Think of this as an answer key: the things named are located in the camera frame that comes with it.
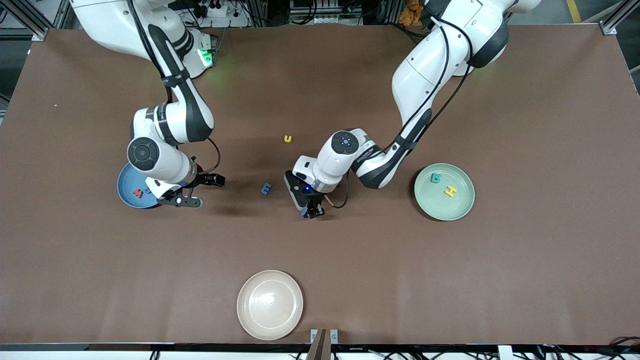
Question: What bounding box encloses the light green plate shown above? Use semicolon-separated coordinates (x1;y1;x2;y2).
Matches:
414;163;475;221

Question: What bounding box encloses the metal table edge bracket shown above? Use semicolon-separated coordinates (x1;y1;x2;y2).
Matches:
306;328;339;360

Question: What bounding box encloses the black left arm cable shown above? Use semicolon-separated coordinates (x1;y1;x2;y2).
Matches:
324;17;475;209

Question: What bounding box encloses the white power strip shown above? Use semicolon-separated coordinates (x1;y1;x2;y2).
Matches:
197;0;236;21

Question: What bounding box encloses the bag of orange items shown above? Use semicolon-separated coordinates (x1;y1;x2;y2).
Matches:
398;0;426;26

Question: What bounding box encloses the black cable bundle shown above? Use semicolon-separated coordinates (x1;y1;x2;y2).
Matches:
607;336;640;360

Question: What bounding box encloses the metal rack with cables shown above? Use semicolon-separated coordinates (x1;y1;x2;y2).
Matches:
289;0;368;26

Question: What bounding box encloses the aluminium frame profile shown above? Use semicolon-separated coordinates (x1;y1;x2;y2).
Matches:
597;0;640;36
0;0;63;42

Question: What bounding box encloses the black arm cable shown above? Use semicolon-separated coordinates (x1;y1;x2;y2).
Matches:
324;17;475;209
127;0;222;175

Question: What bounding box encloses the blue plate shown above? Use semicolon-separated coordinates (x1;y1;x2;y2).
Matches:
117;162;163;209

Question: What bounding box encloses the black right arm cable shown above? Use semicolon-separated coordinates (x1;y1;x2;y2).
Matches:
127;0;222;175

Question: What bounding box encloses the brown table cover mat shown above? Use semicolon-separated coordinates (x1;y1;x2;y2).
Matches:
0;24;640;346

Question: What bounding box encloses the beige plate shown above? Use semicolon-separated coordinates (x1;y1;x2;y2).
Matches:
237;270;304;341

